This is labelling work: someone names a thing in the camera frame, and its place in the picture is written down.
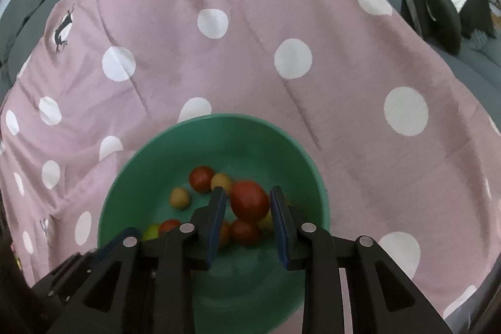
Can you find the large red cherry tomato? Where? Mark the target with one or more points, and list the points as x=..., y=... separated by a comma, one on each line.
x=249, y=201

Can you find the cluster of cherry tomatoes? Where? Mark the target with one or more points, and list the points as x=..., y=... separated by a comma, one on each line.
x=201, y=179

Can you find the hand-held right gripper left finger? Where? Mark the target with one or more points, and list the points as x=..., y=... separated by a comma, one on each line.
x=217, y=226

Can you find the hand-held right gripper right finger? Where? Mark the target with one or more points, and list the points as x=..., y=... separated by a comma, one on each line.
x=280, y=232

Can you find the green bowl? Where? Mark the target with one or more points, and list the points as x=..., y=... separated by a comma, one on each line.
x=235, y=146

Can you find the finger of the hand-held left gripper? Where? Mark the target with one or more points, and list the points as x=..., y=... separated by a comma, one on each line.
x=54, y=279
x=76, y=281

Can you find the black cloth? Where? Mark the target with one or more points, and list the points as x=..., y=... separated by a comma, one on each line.
x=477, y=17

